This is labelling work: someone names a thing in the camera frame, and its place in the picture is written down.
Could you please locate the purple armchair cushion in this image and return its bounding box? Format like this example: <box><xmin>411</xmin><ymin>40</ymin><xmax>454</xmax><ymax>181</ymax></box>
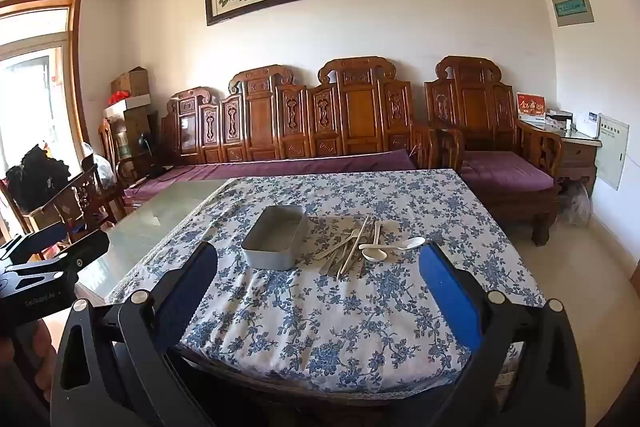
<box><xmin>460</xmin><ymin>151</ymin><xmax>556</xmax><ymax>194</ymax></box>

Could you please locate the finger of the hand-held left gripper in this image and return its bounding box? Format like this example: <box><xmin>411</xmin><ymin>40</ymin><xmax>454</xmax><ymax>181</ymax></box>
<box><xmin>0</xmin><ymin>233</ymin><xmax>60</xmax><ymax>264</ymax></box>
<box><xmin>7</xmin><ymin>231</ymin><xmax>111</xmax><ymax>280</ymax></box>

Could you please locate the carved wooden sofa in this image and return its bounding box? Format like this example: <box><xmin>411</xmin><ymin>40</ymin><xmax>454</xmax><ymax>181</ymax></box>
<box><xmin>160</xmin><ymin>56</ymin><xmax>466</xmax><ymax>178</ymax></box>

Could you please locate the brown cardboard box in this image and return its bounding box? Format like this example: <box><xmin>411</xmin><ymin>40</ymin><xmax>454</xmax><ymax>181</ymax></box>
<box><xmin>111</xmin><ymin>66</ymin><xmax>151</xmax><ymax>100</ymax></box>

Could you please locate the wood framed window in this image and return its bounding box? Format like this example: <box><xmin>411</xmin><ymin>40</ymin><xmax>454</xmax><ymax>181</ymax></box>
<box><xmin>0</xmin><ymin>0</ymin><xmax>83</xmax><ymax>233</ymax></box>

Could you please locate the red gift box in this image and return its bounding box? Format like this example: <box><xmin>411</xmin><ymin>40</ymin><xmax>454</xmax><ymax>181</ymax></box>
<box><xmin>515</xmin><ymin>93</ymin><xmax>547</xmax><ymax>124</ymax></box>

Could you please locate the carved wooden armchair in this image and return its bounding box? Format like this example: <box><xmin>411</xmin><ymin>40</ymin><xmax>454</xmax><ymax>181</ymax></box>
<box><xmin>424</xmin><ymin>55</ymin><xmax>563</xmax><ymax>248</ymax></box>

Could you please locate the grey metal tray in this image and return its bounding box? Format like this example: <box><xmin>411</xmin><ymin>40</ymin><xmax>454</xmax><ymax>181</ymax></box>
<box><xmin>241</xmin><ymin>205</ymin><xmax>308</xmax><ymax>271</ymax></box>

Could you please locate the white box with red flowers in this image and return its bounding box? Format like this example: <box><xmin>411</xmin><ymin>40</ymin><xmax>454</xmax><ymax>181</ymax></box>
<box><xmin>103</xmin><ymin>92</ymin><xmax>151</xmax><ymax>118</ymax></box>

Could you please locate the green wall panel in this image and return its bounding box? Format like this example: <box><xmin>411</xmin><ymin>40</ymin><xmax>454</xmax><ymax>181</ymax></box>
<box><xmin>551</xmin><ymin>0</ymin><xmax>596</xmax><ymax>28</ymax></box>

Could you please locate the black clothing pile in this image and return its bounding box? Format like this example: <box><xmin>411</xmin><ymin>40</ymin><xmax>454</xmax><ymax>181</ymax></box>
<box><xmin>5</xmin><ymin>144</ymin><xmax>71</xmax><ymax>214</ymax></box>

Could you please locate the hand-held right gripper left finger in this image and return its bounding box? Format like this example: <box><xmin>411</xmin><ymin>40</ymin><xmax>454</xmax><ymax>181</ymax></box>
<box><xmin>50</xmin><ymin>241</ymin><xmax>221</xmax><ymax>427</ymax></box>

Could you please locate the carved wooden chair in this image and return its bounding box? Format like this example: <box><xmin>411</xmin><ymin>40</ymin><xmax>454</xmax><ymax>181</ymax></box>
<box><xmin>52</xmin><ymin>119</ymin><xmax>131</xmax><ymax>244</ymax></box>

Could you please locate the purple sofa cushion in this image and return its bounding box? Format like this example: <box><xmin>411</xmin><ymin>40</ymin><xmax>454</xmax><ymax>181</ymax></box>
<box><xmin>122</xmin><ymin>149</ymin><xmax>418</xmax><ymax>208</ymax></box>

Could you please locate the white electrical panel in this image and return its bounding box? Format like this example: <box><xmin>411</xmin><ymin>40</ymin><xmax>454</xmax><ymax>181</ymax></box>
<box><xmin>595</xmin><ymin>113</ymin><xmax>630</xmax><ymax>192</ymax></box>

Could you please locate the wooden side table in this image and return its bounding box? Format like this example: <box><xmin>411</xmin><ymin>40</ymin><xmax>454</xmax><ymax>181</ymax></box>
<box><xmin>517</xmin><ymin>119</ymin><xmax>601</xmax><ymax>198</ymax></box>

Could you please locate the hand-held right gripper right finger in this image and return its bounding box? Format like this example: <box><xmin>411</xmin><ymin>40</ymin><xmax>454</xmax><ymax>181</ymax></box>
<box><xmin>417</xmin><ymin>241</ymin><xmax>586</xmax><ymax>427</ymax></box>

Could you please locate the white plastic bag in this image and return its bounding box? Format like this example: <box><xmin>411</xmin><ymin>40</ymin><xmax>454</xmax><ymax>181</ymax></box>
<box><xmin>82</xmin><ymin>142</ymin><xmax>117</xmax><ymax>188</ymax></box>

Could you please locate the blue floral tablecloth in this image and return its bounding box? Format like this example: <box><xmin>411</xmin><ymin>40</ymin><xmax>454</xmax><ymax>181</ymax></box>
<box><xmin>107</xmin><ymin>168</ymin><xmax>546</xmax><ymax>395</ymax></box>

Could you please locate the wooden chopstick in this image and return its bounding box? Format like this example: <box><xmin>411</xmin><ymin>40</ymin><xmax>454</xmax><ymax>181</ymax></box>
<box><xmin>337</xmin><ymin>215</ymin><xmax>371</xmax><ymax>280</ymax></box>
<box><xmin>359</xmin><ymin>222</ymin><xmax>381</xmax><ymax>279</ymax></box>

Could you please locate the person's left hand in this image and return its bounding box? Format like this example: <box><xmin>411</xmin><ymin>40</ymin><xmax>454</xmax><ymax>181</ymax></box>
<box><xmin>27</xmin><ymin>319</ymin><xmax>58</xmax><ymax>388</ymax></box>

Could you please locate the white carton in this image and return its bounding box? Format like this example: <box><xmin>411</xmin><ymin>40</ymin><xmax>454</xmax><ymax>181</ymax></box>
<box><xmin>572</xmin><ymin>111</ymin><xmax>602</xmax><ymax>138</ymax></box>

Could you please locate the clear plastic bag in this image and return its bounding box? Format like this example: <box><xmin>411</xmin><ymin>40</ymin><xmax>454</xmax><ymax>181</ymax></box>
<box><xmin>557</xmin><ymin>181</ymin><xmax>594</xmax><ymax>226</ymax></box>

